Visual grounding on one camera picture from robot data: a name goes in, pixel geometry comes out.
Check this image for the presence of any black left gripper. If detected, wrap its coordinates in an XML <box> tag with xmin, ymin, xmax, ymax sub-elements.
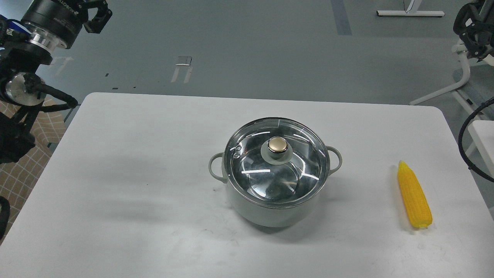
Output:
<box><xmin>76</xmin><ymin>0</ymin><xmax>109</xmax><ymax>34</ymax></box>

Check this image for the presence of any glass pot lid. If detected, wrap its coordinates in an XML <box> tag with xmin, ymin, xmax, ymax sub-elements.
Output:
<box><xmin>222</xmin><ymin>117</ymin><xmax>339</xmax><ymax>207</ymax></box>

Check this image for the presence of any yellow corn cob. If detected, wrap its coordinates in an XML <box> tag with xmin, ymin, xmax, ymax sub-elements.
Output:
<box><xmin>397</xmin><ymin>161</ymin><xmax>433</xmax><ymax>229</ymax></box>

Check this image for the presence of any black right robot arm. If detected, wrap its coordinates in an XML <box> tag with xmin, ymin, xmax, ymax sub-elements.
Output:
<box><xmin>452</xmin><ymin>0</ymin><xmax>493</xmax><ymax>182</ymax></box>

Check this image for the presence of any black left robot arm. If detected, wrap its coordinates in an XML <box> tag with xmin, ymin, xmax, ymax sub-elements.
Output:
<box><xmin>0</xmin><ymin>0</ymin><xmax>113</xmax><ymax>164</ymax></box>

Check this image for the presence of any light green steel pot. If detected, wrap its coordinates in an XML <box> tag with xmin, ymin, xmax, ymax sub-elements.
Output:
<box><xmin>208</xmin><ymin>146</ymin><xmax>343</xmax><ymax>228</ymax></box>

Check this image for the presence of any checkered beige cloth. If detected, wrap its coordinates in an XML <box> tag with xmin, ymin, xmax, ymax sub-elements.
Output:
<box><xmin>0</xmin><ymin>112</ymin><xmax>66</xmax><ymax>241</ymax></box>

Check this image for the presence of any white desk foot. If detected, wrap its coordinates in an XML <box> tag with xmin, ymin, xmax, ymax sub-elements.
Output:
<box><xmin>376</xmin><ymin>0</ymin><xmax>446</xmax><ymax>17</ymax></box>

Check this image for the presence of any white side table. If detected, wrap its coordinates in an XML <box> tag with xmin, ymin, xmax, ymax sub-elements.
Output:
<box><xmin>468</xmin><ymin>120</ymin><xmax>494</xmax><ymax>176</ymax></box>

